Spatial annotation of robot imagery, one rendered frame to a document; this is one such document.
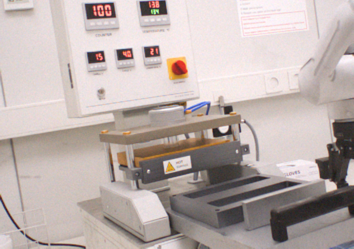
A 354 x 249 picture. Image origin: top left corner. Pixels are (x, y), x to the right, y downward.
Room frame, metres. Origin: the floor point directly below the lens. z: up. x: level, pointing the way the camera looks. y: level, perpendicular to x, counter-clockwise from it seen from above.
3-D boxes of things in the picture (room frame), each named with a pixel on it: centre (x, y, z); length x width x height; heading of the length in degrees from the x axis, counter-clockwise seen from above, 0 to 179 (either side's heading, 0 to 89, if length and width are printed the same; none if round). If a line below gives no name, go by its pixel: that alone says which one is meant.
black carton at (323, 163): (1.60, -0.52, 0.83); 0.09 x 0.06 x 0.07; 99
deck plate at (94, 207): (1.03, 0.04, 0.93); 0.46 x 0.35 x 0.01; 26
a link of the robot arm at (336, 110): (1.08, -0.41, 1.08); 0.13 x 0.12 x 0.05; 117
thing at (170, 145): (1.00, 0.01, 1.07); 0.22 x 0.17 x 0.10; 116
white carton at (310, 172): (1.55, -0.33, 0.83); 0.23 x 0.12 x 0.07; 105
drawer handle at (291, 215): (0.60, -0.17, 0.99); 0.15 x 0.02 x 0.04; 116
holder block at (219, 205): (0.76, -0.09, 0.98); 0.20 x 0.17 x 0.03; 116
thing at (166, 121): (1.03, 0.02, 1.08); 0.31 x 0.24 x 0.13; 116
